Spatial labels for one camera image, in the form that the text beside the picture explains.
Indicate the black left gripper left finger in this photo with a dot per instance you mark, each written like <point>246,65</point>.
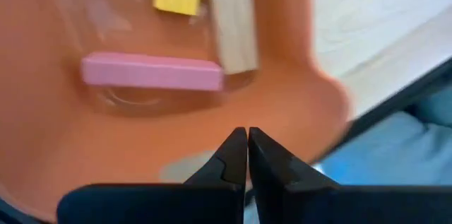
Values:
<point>159,203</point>

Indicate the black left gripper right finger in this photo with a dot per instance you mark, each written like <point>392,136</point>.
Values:
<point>335,204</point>

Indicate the pink long block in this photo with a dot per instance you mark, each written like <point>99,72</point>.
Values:
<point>152,72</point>

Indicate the cream long wooden block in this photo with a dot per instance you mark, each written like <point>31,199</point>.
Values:
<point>233,22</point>

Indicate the orange plastic bin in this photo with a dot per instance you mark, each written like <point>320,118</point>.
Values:
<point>53,128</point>

